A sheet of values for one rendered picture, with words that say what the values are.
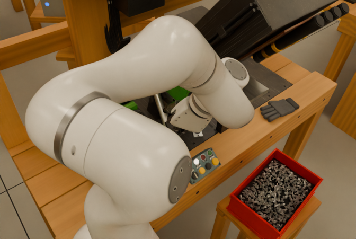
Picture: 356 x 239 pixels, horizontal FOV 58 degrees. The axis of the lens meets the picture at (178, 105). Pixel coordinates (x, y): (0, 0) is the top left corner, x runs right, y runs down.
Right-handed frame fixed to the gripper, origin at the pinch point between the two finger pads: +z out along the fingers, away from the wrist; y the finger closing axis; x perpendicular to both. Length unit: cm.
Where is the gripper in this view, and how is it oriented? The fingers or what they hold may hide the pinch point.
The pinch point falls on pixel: (176, 132)
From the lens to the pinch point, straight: 98.6
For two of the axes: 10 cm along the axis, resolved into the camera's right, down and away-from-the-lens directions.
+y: -8.9, -3.0, -3.3
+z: -4.5, 5.2, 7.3
